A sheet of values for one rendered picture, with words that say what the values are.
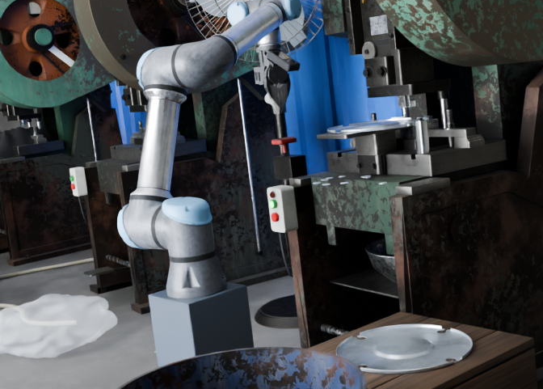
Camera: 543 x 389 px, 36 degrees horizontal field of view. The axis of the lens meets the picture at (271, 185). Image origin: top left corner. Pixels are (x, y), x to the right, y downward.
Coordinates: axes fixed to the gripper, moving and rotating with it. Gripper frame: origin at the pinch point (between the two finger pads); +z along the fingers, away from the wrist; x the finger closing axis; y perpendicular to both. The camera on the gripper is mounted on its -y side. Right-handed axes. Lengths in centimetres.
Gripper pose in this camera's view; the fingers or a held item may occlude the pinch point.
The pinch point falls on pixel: (280, 109)
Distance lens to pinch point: 260.7
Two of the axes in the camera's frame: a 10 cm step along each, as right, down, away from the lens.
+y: -5.5, -0.5, 8.3
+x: -8.2, 1.7, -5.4
